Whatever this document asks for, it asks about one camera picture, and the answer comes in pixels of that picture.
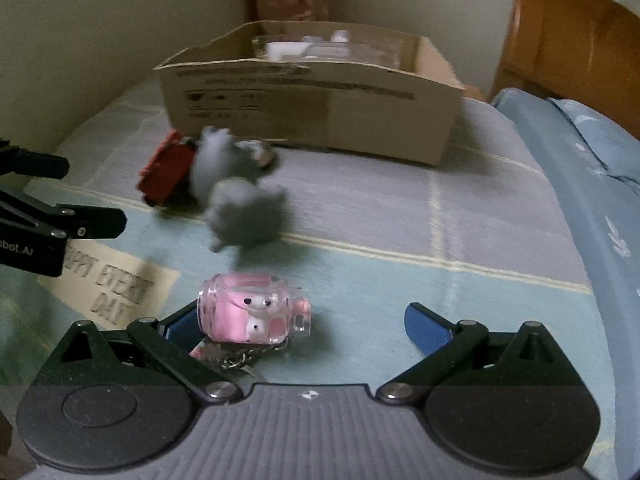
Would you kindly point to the wooden headboard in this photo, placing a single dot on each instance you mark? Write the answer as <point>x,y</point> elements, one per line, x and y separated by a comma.
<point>575,45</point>

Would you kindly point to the clear plastic box red label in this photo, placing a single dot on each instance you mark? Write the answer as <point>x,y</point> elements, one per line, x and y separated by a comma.
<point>350,52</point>

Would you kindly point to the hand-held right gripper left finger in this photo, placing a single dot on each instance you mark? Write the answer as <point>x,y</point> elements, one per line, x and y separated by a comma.
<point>177,330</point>

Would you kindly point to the cardboard box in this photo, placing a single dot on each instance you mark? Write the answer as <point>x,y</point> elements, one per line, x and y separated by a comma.
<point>300,115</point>

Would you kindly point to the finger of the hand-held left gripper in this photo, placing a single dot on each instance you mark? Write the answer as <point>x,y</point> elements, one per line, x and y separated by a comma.
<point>40,165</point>
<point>95,222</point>

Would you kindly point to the grey animal figurine front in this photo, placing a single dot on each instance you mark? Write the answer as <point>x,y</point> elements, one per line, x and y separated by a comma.
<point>245,210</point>

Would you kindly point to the white plastic box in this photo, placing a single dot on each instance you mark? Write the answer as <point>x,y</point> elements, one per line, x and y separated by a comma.
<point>285,51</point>

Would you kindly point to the red toy block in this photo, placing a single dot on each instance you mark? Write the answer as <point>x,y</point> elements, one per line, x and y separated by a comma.
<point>162,170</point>

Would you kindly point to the checked blanket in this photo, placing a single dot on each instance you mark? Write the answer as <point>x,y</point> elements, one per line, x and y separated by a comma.
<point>400,220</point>

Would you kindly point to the blue floral bed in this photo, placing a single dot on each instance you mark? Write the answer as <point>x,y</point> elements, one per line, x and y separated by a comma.
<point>610,260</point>

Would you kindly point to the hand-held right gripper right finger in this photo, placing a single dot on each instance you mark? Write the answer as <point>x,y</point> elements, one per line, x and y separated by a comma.
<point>425,327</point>

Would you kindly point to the blue floral pillow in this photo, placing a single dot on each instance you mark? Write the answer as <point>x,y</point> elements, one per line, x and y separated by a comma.
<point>600,130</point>

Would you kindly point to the clear glass cup with label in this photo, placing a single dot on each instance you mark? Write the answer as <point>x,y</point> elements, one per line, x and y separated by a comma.
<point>125,285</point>

